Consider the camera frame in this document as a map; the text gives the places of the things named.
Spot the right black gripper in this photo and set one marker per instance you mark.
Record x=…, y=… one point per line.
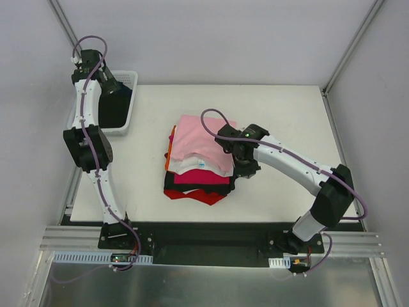
x=244, y=171

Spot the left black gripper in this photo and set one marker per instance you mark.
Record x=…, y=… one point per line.
x=113, y=87

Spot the white plastic laundry basket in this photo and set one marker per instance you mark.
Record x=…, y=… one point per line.
x=88, y=93

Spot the magenta t shirt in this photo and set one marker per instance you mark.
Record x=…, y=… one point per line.
x=199, y=176

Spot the red t shirt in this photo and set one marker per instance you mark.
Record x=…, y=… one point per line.
x=198, y=195

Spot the pink t shirt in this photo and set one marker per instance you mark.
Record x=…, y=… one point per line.
x=191, y=139

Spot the white t shirt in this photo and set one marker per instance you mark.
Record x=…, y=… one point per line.
x=198, y=162

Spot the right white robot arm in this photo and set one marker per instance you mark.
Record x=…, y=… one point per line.
x=332, y=187

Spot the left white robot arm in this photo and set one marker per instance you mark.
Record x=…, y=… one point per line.
x=89, y=147

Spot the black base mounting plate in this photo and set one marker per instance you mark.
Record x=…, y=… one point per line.
x=201, y=244

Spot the right white cable duct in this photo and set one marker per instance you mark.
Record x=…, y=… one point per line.
x=279, y=263

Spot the white cable duct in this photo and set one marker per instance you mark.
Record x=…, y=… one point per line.
x=103, y=258
x=279, y=263

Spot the aluminium frame rail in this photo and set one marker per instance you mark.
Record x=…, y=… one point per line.
x=85, y=238

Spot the left white cable duct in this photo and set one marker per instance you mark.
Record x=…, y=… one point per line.
x=103, y=258

